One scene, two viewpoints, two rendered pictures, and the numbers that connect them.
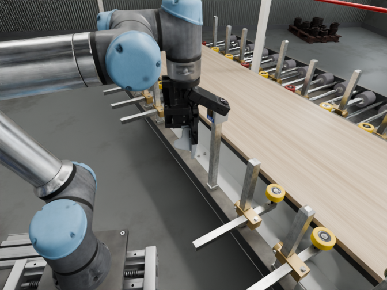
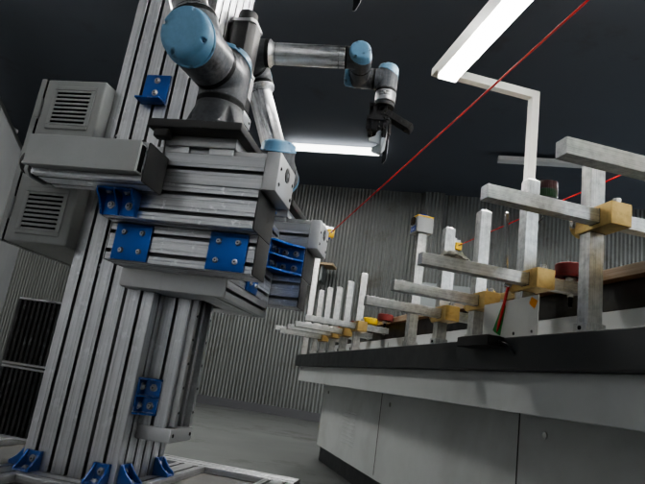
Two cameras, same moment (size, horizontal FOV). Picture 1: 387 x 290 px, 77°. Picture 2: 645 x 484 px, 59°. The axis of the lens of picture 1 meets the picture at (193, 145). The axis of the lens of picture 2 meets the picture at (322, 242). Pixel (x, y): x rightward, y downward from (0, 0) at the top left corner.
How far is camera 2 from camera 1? 182 cm
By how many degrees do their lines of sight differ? 56
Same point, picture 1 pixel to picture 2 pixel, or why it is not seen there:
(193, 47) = (391, 82)
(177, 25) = (384, 70)
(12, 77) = (315, 48)
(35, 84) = (321, 52)
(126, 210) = not seen: outside the picture
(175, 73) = (379, 94)
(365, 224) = not seen: hidden behind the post
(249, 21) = not seen: hidden behind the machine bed
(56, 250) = (277, 143)
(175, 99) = (376, 114)
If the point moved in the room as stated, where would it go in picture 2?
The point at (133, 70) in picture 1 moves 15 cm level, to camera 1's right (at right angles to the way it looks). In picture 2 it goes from (360, 49) to (404, 47)
